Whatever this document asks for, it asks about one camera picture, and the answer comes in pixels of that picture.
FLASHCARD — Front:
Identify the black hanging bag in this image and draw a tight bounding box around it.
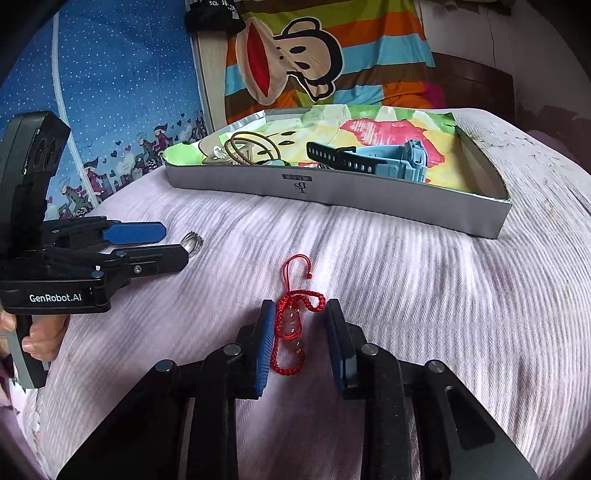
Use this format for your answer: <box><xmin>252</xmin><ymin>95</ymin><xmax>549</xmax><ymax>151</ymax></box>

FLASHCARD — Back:
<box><xmin>184</xmin><ymin>0</ymin><xmax>245</xmax><ymax>37</ymax></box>

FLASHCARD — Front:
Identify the colourful painted paper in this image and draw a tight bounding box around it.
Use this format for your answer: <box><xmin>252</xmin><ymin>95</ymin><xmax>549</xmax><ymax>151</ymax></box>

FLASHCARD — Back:
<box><xmin>163</xmin><ymin>105</ymin><xmax>478</xmax><ymax>193</ymax></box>

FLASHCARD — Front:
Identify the left hand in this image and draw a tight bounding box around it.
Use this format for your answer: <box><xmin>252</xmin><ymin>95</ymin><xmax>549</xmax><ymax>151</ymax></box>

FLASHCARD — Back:
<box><xmin>1</xmin><ymin>310</ymin><xmax>69</xmax><ymax>362</ymax></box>

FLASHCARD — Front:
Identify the silver ring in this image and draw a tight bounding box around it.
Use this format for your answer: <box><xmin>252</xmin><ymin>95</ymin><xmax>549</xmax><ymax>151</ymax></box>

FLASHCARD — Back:
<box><xmin>179</xmin><ymin>231</ymin><xmax>205</xmax><ymax>256</ymax></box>

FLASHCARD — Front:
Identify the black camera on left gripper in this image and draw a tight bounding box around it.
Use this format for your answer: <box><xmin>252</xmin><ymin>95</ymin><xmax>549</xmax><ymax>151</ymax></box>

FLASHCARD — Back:
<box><xmin>1</xmin><ymin>111</ymin><xmax>70</xmax><ymax>258</ymax></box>

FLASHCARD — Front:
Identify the brown hair ties bundle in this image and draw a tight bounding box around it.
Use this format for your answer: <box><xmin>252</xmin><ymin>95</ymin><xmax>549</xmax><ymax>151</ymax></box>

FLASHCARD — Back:
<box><xmin>202</xmin><ymin>131</ymin><xmax>293</xmax><ymax>168</ymax></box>

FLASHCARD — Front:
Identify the dark wooden headboard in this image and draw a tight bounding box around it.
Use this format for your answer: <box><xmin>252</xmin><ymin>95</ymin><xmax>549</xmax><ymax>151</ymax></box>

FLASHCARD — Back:
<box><xmin>433</xmin><ymin>52</ymin><xmax>516</xmax><ymax>123</ymax></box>

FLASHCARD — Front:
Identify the blue watch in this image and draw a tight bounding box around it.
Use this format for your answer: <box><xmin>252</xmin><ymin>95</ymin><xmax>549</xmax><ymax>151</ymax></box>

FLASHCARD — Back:
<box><xmin>307</xmin><ymin>140</ymin><xmax>428</xmax><ymax>183</ymax></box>

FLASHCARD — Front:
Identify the blue bicycle wall poster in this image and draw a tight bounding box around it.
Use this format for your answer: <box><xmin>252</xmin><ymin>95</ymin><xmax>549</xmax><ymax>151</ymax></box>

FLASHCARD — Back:
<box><xmin>1</xmin><ymin>1</ymin><xmax>205</xmax><ymax>220</ymax></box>

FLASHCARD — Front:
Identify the red string bracelet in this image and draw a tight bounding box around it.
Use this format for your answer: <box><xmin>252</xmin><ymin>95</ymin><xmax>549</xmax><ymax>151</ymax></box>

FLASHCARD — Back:
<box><xmin>269</xmin><ymin>253</ymin><xmax>329</xmax><ymax>377</ymax></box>

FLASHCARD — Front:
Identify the grey cardboard tray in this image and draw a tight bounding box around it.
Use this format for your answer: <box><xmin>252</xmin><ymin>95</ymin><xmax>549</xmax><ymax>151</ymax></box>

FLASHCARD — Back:
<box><xmin>164</xmin><ymin>107</ymin><xmax>512</xmax><ymax>239</ymax></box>

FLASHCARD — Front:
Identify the striped monkey blanket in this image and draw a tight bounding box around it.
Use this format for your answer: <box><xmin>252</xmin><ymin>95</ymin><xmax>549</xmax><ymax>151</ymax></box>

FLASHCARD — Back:
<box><xmin>224</xmin><ymin>0</ymin><xmax>445</xmax><ymax>122</ymax></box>

